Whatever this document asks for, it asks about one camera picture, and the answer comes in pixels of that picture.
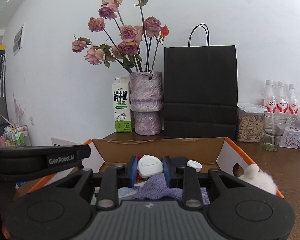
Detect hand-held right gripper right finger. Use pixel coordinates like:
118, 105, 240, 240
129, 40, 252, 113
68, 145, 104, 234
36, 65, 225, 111
163, 156, 248, 210

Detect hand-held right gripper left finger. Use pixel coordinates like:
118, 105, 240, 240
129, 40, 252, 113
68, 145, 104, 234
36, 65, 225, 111
55, 156, 138, 210

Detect white rounded plastic device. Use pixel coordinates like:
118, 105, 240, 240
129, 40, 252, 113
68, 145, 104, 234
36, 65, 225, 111
137, 154, 164, 178

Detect purple fabric pouch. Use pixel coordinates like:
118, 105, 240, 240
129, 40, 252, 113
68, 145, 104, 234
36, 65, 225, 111
132, 173, 210, 203

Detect red cardboard box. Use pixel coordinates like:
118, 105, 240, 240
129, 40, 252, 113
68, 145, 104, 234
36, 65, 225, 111
15, 137, 283, 205

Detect white serrated bottle cap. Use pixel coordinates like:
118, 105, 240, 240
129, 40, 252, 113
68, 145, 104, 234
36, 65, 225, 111
186, 160, 203, 172

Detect metal storage rack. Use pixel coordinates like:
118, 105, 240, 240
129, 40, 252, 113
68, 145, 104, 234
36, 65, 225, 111
0, 122, 32, 147

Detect white and green milk carton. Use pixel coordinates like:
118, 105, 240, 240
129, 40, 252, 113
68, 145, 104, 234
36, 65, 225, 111
112, 76, 135, 133

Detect purple textured vase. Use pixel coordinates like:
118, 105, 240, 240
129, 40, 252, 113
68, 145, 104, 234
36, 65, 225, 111
129, 71, 163, 135

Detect white and yellow plush toy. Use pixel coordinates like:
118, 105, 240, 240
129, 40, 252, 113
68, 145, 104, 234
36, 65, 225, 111
237, 164, 278, 195

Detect black paper bag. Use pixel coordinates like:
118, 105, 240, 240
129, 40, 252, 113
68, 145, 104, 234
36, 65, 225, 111
163, 24, 238, 138

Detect clear snack jar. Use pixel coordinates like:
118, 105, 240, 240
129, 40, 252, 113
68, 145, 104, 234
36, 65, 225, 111
236, 103, 267, 143

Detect clear drinking glass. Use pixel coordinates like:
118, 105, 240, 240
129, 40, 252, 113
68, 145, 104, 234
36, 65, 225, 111
263, 113, 287, 152

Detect red label water bottle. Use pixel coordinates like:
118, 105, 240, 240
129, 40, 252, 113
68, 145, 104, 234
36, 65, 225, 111
276, 81, 289, 115
261, 79, 277, 114
287, 83, 299, 128

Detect white printed tin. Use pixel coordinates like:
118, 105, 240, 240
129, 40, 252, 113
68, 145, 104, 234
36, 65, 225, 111
279, 127, 300, 148

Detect dried pink roses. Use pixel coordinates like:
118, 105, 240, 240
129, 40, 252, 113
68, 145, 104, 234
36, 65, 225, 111
72, 0, 170, 73

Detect wall poster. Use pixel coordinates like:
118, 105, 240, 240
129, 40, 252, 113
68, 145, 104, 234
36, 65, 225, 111
13, 23, 25, 56

